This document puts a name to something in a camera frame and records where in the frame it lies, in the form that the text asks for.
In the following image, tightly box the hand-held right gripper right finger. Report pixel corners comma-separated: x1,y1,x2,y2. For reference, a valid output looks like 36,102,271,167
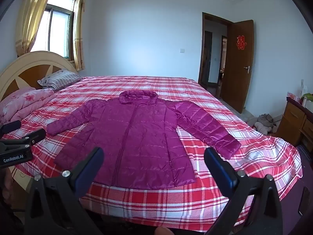
204,147,284,235

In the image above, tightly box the brown wooden door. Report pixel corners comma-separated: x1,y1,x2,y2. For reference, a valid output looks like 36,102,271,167
219,20,254,114

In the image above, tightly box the wooden dresser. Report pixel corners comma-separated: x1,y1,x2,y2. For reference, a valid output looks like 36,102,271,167
275,97,313,152

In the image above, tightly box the bed with red plaid sheet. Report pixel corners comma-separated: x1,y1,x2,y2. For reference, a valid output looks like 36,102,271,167
0,76,304,233

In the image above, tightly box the narrow yellow curtain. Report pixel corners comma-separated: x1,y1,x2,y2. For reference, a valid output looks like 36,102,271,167
73,0,88,71

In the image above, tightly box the wide yellow curtain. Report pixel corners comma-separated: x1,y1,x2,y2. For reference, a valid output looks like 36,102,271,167
15,0,58,57

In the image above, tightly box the red paper door decoration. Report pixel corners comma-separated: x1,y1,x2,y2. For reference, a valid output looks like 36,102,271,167
236,35,247,50

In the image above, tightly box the striped pillow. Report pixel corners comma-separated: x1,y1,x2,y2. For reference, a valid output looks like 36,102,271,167
37,69,82,90

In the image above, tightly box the brown door frame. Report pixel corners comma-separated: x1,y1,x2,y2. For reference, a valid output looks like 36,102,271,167
198,12,231,91

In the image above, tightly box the purple puffer jacket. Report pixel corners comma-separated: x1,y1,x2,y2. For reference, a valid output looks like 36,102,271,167
46,90,242,190

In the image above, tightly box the person's right hand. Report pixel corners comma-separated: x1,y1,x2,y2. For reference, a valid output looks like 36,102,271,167
155,226,173,235

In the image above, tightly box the pink floral quilt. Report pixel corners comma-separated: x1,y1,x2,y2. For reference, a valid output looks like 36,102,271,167
0,87,56,125

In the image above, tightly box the pile of grey clothes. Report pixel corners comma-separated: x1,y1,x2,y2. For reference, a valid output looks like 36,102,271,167
247,114,278,135

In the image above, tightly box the window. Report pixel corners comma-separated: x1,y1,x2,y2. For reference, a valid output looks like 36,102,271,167
31,0,79,61

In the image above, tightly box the cream and wood headboard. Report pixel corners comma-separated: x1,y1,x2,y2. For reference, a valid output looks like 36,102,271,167
0,51,79,102

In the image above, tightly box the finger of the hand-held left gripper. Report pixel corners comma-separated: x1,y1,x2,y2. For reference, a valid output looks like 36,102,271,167
21,128,46,145
0,120,22,135

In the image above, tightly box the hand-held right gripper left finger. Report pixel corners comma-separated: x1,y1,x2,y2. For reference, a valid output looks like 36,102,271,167
24,147,105,235

